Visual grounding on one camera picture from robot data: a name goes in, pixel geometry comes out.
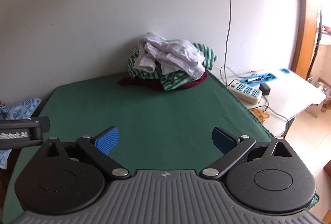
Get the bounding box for white desk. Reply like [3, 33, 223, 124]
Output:
[220, 68, 327, 137]

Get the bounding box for white power strip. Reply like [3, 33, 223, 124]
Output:
[228, 79, 263, 105]

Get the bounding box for orange rubber bands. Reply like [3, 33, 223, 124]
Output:
[251, 108, 271, 124]

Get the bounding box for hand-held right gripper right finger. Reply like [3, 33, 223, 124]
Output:
[201, 126, 294, 180]

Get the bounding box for white pants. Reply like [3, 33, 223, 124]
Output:
[137, 32, 206, 79]

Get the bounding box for blue patterned cloth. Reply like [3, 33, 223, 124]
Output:
[0, 98, 42, 170]

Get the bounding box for dark red garment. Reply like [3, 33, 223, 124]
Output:
[118, 71, 209, 91]

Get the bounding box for green striped shirt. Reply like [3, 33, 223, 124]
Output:
[128, 43, 218, 92]

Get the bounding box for black cable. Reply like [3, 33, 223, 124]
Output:
[255, 96, 289, 121]

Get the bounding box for black power adapter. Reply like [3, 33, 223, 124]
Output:
[259, 83, 271, 96]

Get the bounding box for blue tray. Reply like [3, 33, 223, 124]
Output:
[241, 72, 278, 84]

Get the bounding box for green table cloth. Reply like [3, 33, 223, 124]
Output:
[4, 71, 320, 214]

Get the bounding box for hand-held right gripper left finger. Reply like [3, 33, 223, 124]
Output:
[41, 126, 131, 179]

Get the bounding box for black vertical pipe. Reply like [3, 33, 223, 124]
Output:
[308, 4, 324, 79]

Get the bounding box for grey wall cable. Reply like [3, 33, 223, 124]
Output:
[220, 0, 233, 85]

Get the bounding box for wooden door frame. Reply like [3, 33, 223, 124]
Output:
[291, 0, 322, 80]

